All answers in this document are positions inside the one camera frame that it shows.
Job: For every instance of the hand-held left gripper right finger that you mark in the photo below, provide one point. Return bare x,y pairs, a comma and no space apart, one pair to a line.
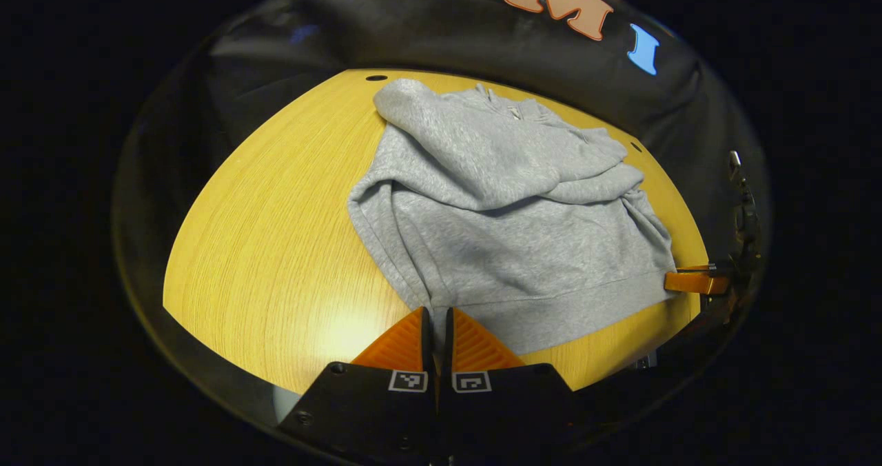
503,411

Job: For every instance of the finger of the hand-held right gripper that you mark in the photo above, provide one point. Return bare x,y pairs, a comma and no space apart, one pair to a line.
696,282

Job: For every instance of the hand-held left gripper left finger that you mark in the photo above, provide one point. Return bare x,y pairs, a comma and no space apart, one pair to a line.
372,411

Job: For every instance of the grey sweatshirt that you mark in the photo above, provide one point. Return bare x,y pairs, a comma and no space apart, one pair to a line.
510,231

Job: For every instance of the black backdrop cloth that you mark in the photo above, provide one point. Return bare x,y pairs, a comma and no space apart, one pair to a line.
448,32

